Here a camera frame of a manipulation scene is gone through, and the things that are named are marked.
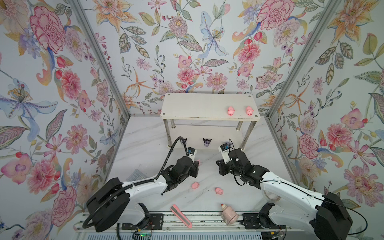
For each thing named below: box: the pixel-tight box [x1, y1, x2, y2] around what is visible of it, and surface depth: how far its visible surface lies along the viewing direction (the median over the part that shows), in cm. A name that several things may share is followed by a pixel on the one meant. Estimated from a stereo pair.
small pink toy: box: [191, 181, 200, 189], surface depth 86 cm
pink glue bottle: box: [220, 203, 239, 226], surface depth 72 cm
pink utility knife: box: [170, 204, 193, 229], surface depth 78 cm
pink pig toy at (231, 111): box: [227, 106, 235, 116], surface depth 74 cm
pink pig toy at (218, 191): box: [215, 187, 224, 195], surface depth 84 cm
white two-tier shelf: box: [160, 93, 261, 151], surface depth 84 cm
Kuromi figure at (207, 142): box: [203, 138, 212, 147], surface depth 94 cm
